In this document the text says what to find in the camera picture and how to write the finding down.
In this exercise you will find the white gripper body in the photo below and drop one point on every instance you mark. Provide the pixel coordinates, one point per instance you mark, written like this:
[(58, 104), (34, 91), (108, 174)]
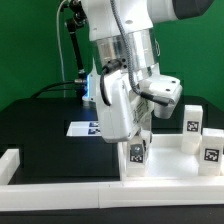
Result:
[(122, 113)]

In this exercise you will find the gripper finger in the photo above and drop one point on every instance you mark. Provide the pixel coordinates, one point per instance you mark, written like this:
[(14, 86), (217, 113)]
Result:
[(146, 131)]

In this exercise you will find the white square tabletop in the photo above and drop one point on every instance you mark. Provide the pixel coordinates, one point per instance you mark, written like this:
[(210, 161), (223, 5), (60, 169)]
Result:
[(165, 160)]

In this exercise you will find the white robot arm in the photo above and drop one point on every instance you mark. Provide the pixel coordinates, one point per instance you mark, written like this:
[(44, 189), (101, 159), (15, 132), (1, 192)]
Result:
[(122, 31)]

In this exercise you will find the white marker tag sheet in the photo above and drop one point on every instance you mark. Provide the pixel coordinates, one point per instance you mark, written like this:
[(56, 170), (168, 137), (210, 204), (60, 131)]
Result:
[(83, 129)]

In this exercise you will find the white U-shaped obstacle fence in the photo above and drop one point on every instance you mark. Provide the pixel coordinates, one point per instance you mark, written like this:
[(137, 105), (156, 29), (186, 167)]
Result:
[(31, 197)]

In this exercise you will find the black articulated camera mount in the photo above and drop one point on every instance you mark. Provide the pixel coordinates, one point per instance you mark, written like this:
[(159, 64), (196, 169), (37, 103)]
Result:
[(73, 24)]

